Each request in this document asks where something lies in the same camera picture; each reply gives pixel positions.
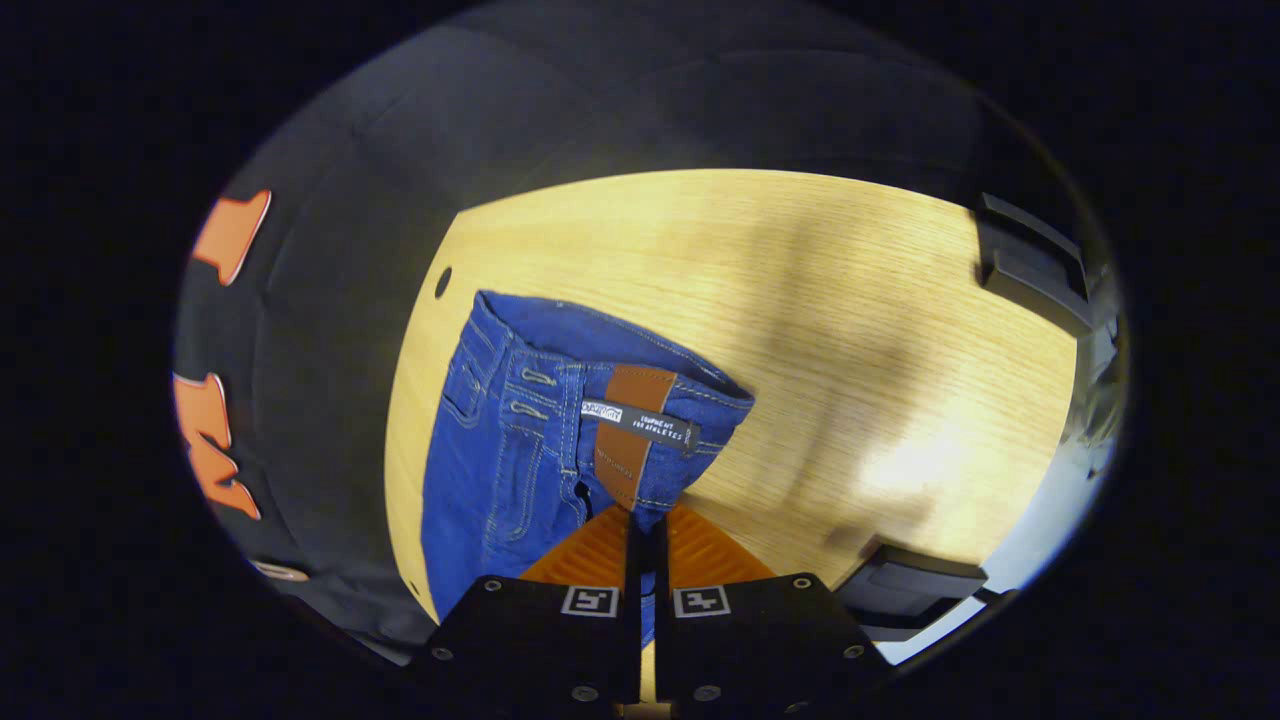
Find blue denim jeans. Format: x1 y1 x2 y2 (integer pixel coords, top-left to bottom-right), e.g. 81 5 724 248
420 290 757 646

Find black angular object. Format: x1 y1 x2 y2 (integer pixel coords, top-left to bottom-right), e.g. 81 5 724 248
975 192 1093 338
835 543 1019 643

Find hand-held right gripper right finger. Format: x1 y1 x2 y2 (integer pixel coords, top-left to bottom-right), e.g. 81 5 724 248
655 504 893 707

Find black backdrop cloth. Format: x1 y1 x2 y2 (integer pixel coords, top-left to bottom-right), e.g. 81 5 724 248
172 0 1061 666

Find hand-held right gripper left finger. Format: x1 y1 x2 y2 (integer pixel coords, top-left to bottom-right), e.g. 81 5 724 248
405 505 642 706

